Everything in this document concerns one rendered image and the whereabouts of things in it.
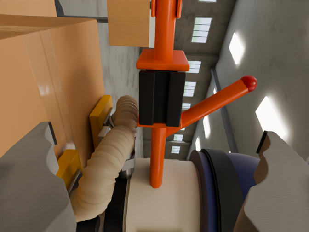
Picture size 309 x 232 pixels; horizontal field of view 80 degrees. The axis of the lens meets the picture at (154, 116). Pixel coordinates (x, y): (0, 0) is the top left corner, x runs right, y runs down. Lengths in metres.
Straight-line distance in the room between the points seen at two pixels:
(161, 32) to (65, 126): 0.18
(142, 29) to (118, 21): 0.21
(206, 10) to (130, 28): 7.64
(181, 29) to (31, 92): 9.22
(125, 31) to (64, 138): 1.51
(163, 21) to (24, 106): 0.16
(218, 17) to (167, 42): 9.22
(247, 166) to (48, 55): 0.35
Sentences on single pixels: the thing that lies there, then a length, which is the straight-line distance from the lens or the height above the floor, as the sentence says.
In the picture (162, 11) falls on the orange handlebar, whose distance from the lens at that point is 0.21.
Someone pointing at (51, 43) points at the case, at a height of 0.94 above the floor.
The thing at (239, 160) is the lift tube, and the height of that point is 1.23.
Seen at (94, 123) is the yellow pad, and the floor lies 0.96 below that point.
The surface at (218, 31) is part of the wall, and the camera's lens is 9.68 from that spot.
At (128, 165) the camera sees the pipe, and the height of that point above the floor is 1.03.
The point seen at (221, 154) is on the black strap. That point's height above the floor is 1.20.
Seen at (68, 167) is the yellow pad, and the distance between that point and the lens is 0.26.
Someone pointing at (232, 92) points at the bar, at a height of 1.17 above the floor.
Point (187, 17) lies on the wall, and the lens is 9.21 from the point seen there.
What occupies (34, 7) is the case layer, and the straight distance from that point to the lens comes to 1.01.
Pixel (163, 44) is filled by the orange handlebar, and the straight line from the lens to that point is 0.22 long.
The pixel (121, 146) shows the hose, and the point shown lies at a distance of 0.24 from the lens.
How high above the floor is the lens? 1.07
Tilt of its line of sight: 1 degrees down
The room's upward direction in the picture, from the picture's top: 93 degrees clockwise
